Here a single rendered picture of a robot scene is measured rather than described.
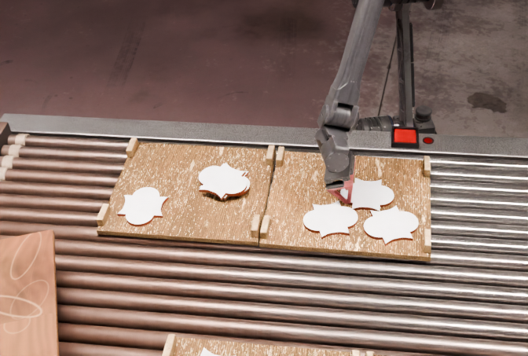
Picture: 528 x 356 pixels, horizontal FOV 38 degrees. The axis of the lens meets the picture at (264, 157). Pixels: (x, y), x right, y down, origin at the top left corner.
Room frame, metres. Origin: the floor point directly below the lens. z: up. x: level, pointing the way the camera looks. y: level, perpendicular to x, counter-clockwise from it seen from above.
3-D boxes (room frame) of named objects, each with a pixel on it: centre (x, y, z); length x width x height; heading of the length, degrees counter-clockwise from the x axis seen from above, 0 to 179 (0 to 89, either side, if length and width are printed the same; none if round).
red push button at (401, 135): (1.65, -0.40, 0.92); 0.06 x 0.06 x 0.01; 80
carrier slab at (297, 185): (1.40, -0.21, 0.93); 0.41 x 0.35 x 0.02; 79
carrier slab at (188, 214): (1.48, 0.20, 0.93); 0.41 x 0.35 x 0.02; 80
